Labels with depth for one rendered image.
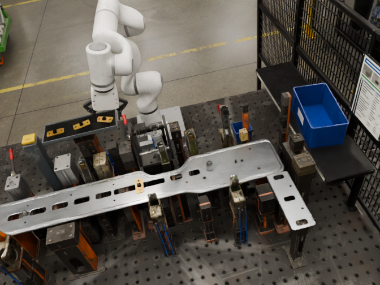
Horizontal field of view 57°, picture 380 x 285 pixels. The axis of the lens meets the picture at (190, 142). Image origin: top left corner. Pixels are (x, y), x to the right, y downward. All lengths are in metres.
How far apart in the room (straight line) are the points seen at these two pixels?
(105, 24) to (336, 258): 1.40
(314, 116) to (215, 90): 2.03
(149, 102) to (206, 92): 1.81
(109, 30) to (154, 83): 0.61
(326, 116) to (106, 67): 1.12
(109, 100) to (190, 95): 2.42
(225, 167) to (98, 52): 0.79
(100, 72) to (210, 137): 1.12
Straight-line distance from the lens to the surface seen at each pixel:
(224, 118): 1.66
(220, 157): 1.68
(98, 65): 1.24
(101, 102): 1.36
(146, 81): 1.90
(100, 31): 1.37
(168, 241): 1.67
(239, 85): 3.78
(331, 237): 1.82
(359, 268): 1.78
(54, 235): 1.61
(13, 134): 4.06
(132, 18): 1.62
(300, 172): 1.60
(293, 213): 1.50
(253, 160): 1.67
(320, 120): 1.84
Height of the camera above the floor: 2.25
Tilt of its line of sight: 45 degrees down
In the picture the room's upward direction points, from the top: 11 degrees counter-clockwise
